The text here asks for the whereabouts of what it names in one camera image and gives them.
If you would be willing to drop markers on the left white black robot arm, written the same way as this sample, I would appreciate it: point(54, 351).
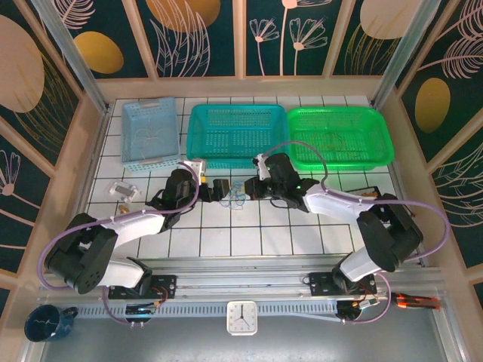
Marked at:
point(136, 228)

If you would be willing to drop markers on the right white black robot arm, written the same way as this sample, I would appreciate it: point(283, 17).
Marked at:
point(332, 205)

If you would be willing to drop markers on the small brass fitting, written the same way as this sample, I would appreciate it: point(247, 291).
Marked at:
point(122, 208)

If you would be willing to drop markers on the teal plastic basket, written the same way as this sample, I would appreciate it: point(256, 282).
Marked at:
point(234, 128)

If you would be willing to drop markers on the light blue plastic basket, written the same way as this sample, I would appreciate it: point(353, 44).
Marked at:
point(151, 113)

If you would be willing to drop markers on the black board with brass connectors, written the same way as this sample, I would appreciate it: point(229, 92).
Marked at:
point(371, 191)

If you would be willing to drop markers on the green plastic basket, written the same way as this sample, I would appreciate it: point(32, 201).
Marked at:
point(370, 124)

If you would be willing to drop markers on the small circuit board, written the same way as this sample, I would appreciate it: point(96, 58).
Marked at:
point(141, 310)
point(368, 303)

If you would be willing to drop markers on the white square clock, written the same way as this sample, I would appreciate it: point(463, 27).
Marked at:
point(242, 317)

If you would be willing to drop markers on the orange black pliers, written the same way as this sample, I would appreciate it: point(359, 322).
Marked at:
point(415, 300)

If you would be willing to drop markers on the dark blue mug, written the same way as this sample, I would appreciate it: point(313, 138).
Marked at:
point(45, 324)

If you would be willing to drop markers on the clear white plastic bracket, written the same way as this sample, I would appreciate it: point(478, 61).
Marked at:
point(122, 189)

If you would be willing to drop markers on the aluminium mounting rail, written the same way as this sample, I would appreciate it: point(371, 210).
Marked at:
point(245, 281)

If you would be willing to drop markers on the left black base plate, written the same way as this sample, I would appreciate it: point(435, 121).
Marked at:
point(168, 283)

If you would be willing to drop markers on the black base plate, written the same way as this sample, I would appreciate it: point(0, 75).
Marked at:
point(168, 283)
point(319, 284)

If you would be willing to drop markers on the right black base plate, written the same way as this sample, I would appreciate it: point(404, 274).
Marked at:
point(319, 284)

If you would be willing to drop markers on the aluminium frame post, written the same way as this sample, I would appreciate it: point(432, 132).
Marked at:
point(400, 56)
point(73, 64)

